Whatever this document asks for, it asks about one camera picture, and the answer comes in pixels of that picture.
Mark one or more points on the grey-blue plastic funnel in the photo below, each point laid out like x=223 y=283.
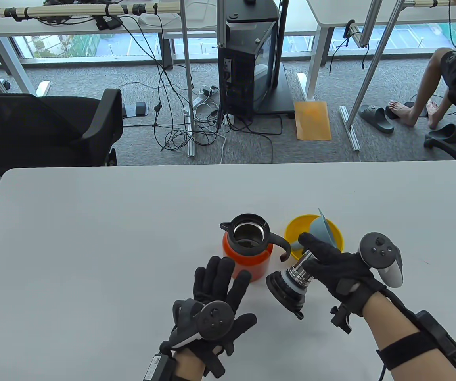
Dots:
x=323 y=230

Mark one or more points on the black rolling stand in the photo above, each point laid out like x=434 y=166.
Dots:
x=279 y=99

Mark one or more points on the person's left forearm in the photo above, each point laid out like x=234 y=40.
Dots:
x=188 y=365

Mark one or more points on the black wrist sensor box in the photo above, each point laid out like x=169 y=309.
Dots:
x=158 y=369

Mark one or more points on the black mesh office chair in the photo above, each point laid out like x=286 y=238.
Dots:
x=33 y=127

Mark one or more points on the black and white hand controller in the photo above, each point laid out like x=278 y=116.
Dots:
x=214 y=319
x=378 y=250

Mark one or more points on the orange paper envelope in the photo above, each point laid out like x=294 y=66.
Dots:
x=312 y=121

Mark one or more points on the black power adapter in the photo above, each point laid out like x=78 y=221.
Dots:
x=107 y=22

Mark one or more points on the person's right forearm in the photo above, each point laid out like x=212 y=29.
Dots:
x=398 y=321

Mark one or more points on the black computer tower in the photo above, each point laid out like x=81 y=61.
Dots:
x=236 y=79

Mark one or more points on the white power strip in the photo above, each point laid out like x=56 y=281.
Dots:
x=201 y=97

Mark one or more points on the person's left hand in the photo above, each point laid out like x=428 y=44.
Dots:
x=218 y=278

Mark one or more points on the black kettle lid steel filter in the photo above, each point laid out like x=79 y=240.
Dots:
x=287 y=287

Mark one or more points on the black foot pedal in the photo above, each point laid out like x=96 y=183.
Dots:
x=390 y=115

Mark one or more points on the red hot water kettle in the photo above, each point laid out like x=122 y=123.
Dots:
x=248 y=264

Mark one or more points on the black slipper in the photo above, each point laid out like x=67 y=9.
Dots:
x=448 y=134
x=376 y=118

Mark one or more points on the grey foot pedal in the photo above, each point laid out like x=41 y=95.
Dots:
x=135 y=108

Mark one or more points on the person's right hand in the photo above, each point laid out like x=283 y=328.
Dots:
x=339 y=266

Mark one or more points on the yellow plastic bowl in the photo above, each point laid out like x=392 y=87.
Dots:
x=297 y=228

